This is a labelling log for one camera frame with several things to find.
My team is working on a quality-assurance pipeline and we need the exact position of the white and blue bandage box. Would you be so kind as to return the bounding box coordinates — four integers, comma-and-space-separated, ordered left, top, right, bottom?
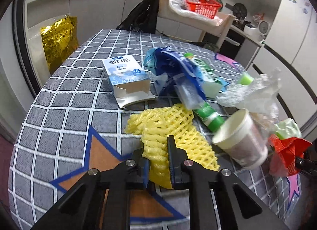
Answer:
102, 55, 156, 109

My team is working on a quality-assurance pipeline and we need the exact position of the light green crumpled bag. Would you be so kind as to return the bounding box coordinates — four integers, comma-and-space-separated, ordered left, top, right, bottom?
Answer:
275, 118, 303, 139

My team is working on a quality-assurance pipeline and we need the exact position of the white kitchen scale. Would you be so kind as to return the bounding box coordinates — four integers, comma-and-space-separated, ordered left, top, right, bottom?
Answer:
258, 20, 271, 40

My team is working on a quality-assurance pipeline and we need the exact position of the black built-in oven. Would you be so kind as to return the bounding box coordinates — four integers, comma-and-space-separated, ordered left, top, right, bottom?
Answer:
218, 27, 242, 60

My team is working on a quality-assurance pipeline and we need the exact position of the green tube with green cap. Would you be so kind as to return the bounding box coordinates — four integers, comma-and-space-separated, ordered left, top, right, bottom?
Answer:
192, 102, 224, 132

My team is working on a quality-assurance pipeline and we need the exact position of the clear plastic wrap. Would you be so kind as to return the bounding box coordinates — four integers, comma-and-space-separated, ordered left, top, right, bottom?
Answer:
215, 68, 281, 119

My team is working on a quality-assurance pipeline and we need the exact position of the yellow foam fruit net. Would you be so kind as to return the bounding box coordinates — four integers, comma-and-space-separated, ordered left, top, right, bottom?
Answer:
124, 103, 221, 190

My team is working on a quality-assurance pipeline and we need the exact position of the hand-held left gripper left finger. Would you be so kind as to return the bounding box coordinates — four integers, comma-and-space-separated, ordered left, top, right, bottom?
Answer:
32, 148, 150, 230

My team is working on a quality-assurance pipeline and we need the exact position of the grey grid star tablecloth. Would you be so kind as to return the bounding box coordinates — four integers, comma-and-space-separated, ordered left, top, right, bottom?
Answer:
9, 29, 301, 230

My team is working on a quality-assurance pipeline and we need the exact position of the white paper cup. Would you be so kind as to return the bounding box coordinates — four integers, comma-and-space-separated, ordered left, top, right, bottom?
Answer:
212, 108, 269, 170

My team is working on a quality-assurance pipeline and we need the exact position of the black plastic bag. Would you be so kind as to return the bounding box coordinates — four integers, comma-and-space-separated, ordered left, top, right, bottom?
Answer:
116, 0, 161, 35

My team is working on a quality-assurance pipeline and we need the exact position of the white countertop appliance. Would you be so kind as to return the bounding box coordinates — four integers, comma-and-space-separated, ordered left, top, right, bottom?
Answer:
244, 23, 260, 36

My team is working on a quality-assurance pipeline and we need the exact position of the red wrapper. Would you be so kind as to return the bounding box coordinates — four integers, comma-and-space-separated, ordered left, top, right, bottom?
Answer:
269, 134, 312, 177

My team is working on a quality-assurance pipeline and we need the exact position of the gold foil bag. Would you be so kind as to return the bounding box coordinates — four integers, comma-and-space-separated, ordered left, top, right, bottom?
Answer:
40, 15, 79, 74

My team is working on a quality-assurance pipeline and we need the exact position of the blue plastic packaging bag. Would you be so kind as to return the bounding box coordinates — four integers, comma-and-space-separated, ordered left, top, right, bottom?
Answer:
151, 46, 207, 109

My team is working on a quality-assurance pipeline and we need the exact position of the green bottle with green cap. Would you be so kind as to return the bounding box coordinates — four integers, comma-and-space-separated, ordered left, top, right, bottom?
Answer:
183, 52, 229, 98

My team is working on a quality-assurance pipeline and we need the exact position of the white refrigerator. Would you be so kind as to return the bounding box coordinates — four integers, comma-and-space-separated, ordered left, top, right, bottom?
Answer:
260, 0, 317, 72

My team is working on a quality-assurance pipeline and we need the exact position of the red plastic basket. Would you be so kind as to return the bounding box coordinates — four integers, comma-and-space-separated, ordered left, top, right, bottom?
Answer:
181, 0, 223, 19

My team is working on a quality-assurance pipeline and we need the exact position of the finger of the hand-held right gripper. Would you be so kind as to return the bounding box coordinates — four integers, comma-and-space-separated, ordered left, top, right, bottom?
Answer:
295, 149, 317, 176

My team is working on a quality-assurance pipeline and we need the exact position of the teal plastic blister tray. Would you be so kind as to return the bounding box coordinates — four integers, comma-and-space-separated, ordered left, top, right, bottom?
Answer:
144, 48, 160, 75

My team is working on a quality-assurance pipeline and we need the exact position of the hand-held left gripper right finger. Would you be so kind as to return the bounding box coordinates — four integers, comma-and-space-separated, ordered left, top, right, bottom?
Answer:
167, 135, 289, 230

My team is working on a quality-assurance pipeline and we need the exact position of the round dark ornament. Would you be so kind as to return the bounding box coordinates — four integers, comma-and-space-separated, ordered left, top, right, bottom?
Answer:
232, 3, 248, 20

